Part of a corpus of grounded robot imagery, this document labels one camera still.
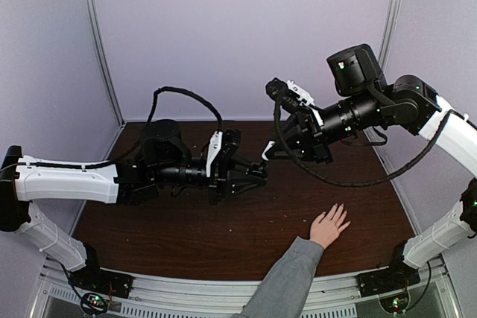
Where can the round controller board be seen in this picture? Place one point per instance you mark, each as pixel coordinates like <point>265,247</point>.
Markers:
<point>394,304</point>
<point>93,304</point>

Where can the white capped nail polish bottle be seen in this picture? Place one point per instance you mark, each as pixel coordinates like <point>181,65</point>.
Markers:
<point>258,170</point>

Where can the person's bare hand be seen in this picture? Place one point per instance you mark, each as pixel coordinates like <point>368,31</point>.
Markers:
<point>328,226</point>

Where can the left aluminium corner post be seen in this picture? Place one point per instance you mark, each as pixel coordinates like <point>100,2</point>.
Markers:
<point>101,56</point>

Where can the aluminium corner post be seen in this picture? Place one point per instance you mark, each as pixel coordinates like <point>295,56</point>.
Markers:
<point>101,56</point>
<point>388,32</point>

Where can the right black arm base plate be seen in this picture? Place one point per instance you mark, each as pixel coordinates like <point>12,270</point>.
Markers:
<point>387,280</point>

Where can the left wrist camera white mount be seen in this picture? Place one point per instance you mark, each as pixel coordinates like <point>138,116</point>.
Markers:
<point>222,146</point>

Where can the left round controller board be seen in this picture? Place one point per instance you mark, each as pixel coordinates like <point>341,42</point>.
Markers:
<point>93,304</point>

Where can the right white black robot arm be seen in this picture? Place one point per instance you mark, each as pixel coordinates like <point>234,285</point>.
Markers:
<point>367,100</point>

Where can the white cap with black brush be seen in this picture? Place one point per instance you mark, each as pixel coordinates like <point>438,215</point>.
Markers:
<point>265,153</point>

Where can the grey sleeved forearm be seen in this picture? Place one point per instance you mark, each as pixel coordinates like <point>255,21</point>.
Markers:
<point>285,288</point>

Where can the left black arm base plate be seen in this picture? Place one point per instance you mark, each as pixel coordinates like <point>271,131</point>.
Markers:
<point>107,282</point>

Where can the right round controller board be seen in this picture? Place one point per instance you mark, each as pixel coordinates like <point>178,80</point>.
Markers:
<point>394,304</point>

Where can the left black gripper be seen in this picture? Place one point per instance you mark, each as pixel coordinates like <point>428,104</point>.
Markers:
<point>224,176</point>

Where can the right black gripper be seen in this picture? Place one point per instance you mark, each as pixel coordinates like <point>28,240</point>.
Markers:
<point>306,133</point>

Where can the right aluminium corner post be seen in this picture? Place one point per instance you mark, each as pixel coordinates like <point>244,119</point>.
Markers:
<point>388,32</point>

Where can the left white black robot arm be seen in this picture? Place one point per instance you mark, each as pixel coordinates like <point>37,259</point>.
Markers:
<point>163,160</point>

